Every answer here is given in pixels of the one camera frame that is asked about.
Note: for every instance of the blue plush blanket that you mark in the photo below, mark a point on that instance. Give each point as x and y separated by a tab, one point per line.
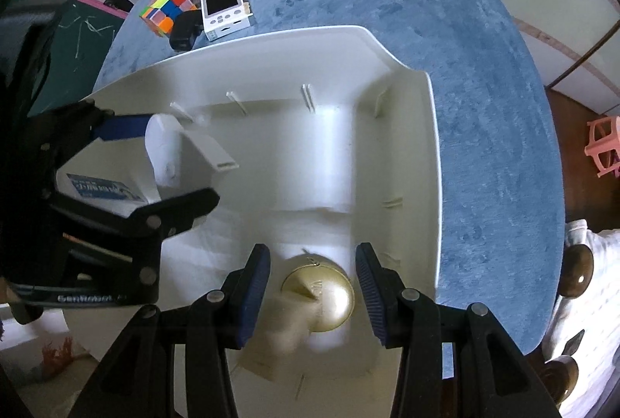
436	59

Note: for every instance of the black plug adapter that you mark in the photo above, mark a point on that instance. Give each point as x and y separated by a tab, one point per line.
184	33

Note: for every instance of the white plastic storage bin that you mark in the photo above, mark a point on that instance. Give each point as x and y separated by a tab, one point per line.
290	132

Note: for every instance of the white cloth orange print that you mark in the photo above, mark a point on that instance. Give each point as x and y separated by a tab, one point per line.
53	352

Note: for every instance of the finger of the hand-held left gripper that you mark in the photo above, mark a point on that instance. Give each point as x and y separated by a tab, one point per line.
121	127
186	207

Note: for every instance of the brown wooden knob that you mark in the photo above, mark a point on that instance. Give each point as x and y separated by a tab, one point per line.
562	379
576	272

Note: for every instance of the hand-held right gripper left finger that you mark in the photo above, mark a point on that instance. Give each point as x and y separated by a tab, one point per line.
254	294

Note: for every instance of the dark pointed tool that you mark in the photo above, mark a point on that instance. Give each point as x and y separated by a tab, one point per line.
574	343

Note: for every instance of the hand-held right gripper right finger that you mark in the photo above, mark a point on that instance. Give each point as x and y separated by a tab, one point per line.
372	294

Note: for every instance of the white bottle blue label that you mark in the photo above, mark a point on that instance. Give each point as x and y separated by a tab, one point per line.
162	147

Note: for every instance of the white handheld screen device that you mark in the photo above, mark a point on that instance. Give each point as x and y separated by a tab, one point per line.
223	6

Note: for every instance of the small black object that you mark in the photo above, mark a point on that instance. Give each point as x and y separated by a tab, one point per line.
118	0

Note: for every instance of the multicolour puzzle cube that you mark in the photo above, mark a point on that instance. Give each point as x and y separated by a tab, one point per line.
162	9

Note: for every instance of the pink plastic stool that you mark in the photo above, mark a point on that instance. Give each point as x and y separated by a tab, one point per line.
605	144

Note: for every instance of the gold metal bell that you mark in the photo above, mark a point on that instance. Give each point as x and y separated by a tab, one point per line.
332	302

